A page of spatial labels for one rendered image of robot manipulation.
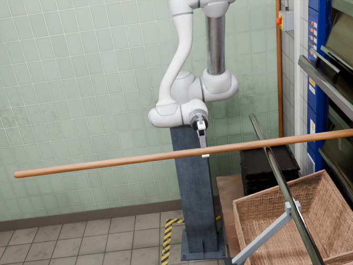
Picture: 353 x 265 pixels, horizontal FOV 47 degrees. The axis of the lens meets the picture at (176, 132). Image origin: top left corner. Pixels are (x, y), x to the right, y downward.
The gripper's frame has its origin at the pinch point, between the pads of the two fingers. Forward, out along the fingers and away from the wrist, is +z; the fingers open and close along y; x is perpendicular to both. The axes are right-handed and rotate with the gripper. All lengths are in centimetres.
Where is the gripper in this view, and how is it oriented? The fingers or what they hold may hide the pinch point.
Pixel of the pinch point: (203, 142)
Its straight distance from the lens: 175.5
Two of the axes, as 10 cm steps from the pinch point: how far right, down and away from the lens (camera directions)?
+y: 1.4, 8.9, 4.4
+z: 0.4, 4.4, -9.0
